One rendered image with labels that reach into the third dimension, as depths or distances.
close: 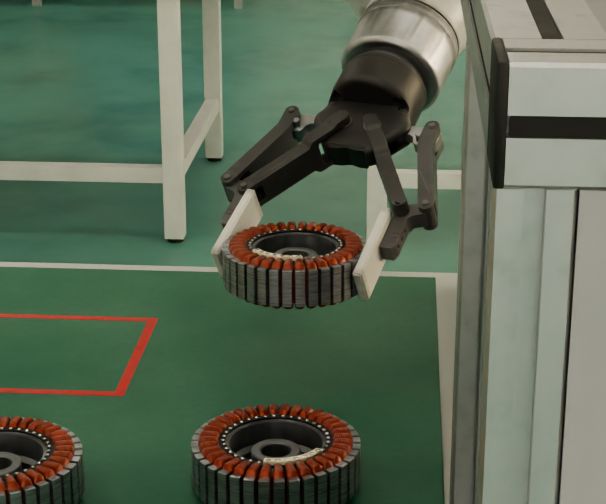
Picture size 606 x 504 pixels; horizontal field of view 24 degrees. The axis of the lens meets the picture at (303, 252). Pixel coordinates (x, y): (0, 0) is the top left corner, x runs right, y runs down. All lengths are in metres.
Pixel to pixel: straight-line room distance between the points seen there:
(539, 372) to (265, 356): 0.66
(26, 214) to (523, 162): 3.58
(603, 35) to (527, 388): 0.14
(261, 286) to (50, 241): 2.78
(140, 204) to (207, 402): 3.02
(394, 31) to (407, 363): 0.27
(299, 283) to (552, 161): 0.56
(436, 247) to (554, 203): 3.23
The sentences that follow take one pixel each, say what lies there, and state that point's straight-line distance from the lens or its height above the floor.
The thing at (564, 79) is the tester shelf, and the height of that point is 1.11.
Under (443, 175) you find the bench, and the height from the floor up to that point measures 0.20.
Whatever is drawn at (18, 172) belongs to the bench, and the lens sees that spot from 3.80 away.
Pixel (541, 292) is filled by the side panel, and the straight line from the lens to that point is 0.53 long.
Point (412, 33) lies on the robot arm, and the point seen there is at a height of 0.99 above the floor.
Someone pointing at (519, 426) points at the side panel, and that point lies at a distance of 0.56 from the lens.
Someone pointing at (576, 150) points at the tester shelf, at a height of 1.08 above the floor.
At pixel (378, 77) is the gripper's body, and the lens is 1.19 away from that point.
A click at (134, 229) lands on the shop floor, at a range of 3.89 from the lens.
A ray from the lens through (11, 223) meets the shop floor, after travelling 3.99.
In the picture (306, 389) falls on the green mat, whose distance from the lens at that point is 1.12.
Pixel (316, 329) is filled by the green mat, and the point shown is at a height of 0.75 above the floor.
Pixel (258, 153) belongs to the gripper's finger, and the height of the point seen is 0.90.
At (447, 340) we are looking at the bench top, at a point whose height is 0.75.
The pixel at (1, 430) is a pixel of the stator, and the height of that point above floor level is 0.78.
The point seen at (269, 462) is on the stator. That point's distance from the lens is 0.94.
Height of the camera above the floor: 1.22
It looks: 19 degrees down
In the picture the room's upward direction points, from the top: straight up
